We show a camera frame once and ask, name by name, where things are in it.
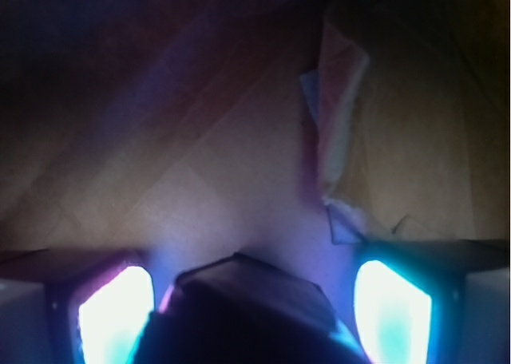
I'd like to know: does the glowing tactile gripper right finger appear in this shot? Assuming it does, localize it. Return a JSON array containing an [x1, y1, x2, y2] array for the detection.
[[353, 240, 510, 363]]

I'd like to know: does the black square box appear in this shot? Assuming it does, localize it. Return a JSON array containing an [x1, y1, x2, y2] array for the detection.
[[133, 253, 369, 363]]

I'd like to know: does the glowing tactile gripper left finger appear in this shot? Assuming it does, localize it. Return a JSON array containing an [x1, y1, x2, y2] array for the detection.
[[1, 249, 155, 363]]

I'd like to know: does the brown paper bag tray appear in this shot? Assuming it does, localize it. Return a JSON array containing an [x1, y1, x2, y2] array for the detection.
[[1, 0, 510, 255]]

